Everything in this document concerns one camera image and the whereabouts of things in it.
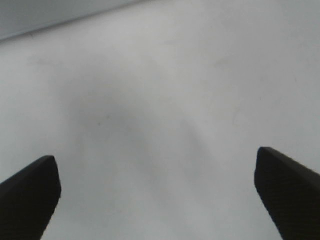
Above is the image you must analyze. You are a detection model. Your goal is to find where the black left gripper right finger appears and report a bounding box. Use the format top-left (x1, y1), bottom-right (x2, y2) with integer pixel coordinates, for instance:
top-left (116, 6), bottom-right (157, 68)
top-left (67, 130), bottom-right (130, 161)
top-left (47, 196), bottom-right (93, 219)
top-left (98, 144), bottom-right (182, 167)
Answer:
top-left (254, 147), bottom-right (320, 240)

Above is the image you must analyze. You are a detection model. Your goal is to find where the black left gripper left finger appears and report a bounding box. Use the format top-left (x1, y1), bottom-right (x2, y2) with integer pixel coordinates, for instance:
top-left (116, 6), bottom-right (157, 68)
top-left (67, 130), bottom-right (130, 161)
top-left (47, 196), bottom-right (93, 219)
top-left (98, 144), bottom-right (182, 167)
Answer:
top-left (0, 155), bottom-right (62, 240)

